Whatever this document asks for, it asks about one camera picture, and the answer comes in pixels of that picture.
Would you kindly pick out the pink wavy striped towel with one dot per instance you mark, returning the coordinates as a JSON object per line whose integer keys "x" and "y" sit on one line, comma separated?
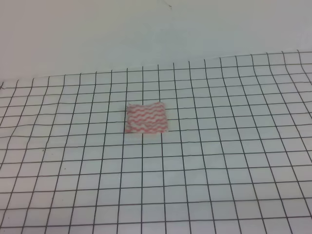
{"x": 146, "y": 119}

